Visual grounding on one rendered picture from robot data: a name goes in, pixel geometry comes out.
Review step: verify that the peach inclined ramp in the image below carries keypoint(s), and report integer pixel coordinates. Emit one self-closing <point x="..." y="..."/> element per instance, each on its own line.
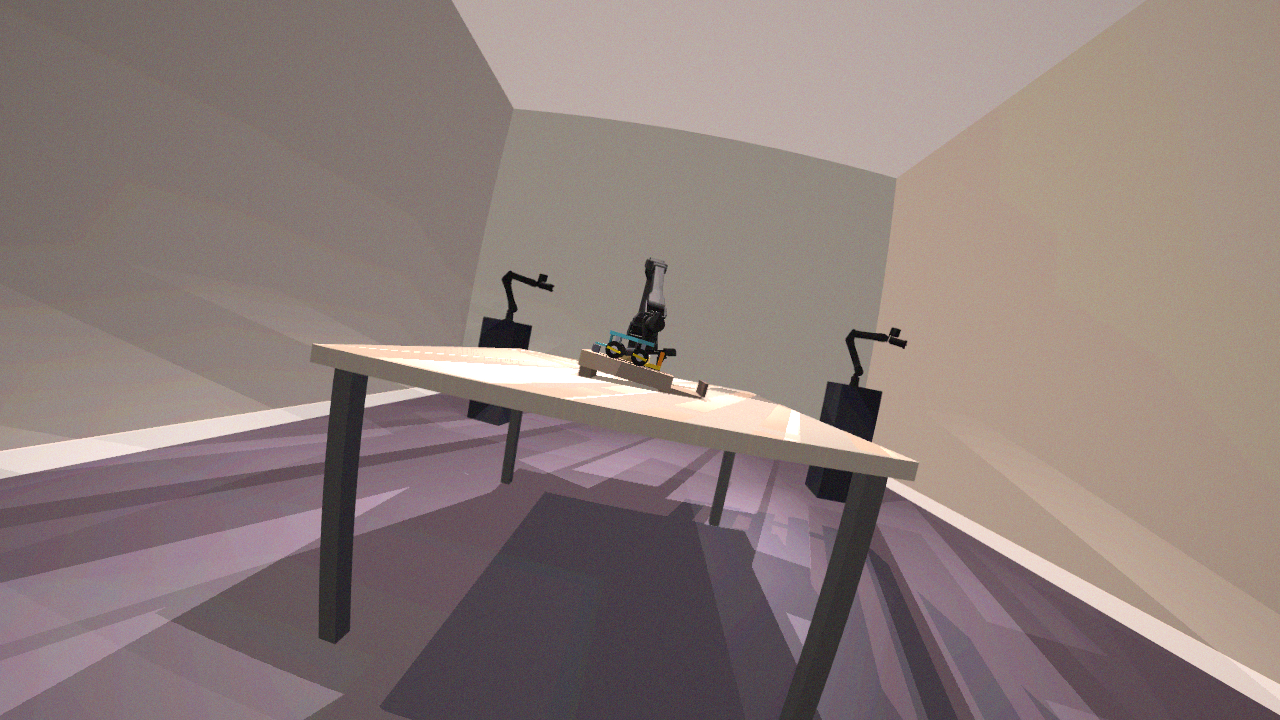
<point x="591" y="361"/>

